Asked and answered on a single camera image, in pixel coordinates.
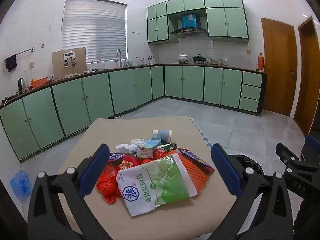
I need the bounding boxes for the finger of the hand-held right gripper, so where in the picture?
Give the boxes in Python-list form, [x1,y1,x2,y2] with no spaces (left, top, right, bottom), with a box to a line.
[275,142,320,200]
[301,134,320,165]

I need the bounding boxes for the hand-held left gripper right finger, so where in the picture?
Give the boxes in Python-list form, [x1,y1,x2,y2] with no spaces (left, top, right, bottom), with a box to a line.
[210,144,293,240]

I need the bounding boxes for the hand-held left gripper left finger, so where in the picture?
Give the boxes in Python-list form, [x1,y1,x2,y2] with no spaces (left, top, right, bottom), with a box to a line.
[27,144,118,240]

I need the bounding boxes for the red plastic bag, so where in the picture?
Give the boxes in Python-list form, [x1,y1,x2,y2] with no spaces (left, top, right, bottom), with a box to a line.
[96,164,123,204]

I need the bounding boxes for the silver foil wrapper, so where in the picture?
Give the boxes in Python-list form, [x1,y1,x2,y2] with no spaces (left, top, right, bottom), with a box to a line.
[108,152,125,162]

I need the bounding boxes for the black lined trash bin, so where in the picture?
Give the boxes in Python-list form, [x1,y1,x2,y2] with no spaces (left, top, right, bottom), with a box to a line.
[229,154,264,178]

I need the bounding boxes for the orange foam net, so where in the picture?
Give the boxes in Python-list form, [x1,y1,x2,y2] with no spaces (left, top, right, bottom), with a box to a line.
[160,150,209,192]

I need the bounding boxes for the blue snack packet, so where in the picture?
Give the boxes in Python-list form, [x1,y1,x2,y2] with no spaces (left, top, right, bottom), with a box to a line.
[177,148,215,174]

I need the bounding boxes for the red gold printed packet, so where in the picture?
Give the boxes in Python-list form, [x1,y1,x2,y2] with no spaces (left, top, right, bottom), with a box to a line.
[117,155,153,174]

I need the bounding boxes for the green white crushed carton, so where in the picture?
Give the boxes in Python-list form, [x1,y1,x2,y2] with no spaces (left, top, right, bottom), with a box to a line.
[137,139,173,158]

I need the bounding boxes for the green white salt bag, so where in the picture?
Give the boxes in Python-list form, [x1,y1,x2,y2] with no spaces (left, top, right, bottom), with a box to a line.
[116,153,198,217]

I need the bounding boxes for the white blue paper cup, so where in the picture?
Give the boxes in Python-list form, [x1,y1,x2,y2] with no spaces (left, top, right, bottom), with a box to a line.
[152,129,172,141]

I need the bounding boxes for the beige tablecloth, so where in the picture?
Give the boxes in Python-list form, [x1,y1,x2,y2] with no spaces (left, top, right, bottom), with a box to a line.
[54,115,240,238]

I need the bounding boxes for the green lower cabinets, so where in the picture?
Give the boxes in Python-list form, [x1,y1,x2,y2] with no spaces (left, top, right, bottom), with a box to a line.
[0,64,267,160]

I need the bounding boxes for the green cabinets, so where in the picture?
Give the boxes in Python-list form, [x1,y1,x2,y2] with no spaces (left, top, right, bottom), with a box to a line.
[0,64,267,160]
[146,0,250,46]

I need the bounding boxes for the blue plastic bag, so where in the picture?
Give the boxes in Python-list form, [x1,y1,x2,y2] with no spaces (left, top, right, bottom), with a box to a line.
[10,170,33,200]

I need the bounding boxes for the orange basket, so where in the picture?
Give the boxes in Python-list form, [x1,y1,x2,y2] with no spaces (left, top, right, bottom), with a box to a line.
[30,77,48,88]

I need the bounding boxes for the wooden board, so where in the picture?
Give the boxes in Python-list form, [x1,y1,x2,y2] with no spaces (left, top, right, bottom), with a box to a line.
[52,47,87,81]

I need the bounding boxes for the white grey device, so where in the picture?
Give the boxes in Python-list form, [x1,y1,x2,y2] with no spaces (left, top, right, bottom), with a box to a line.
[62,51,77,67]

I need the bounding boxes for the dark cloth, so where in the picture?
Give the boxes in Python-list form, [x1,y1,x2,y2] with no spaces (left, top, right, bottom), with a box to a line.
[5,54,17,72]

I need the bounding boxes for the white window blind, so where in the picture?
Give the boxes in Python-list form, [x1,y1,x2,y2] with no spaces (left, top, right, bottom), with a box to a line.
[61,0,128,64]

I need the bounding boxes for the black range hood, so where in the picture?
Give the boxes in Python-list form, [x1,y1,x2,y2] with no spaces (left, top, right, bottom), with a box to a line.
[170,27,208,38]

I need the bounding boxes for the green upper cabinets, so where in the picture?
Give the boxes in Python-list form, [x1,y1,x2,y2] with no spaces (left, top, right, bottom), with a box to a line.
[146,0,250,46]

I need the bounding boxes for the blue box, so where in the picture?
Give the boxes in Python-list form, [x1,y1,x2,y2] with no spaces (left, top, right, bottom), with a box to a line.
[181,14,200,28]

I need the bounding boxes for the wooden door with handle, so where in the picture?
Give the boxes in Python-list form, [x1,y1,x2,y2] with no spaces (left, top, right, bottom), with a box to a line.
[260,17,298,117]

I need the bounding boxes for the metal towel rail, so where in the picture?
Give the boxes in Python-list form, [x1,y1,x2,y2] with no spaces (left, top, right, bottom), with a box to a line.
[4,47,35,63]

